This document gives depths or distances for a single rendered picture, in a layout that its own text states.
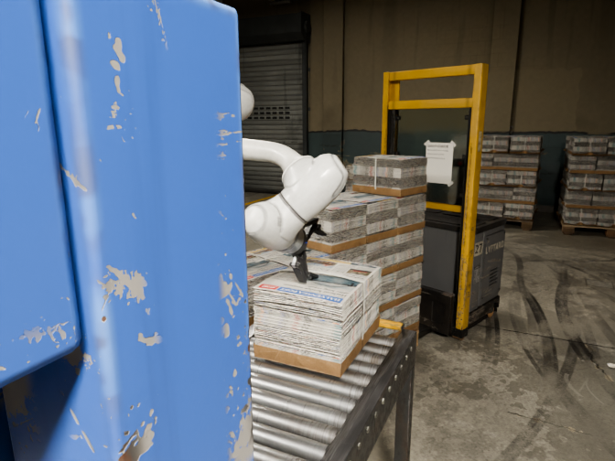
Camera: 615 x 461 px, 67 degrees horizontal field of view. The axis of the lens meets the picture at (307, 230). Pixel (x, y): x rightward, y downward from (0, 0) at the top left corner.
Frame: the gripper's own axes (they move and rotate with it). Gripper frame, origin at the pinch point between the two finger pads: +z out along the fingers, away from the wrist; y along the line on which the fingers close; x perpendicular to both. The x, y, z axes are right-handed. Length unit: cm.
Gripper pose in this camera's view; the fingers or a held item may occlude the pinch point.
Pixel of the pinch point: (317, 254)
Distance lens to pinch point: 146.7
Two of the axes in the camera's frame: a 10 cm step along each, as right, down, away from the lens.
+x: 9.0, 0.9, -4.2
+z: 3.8, 2.6, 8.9
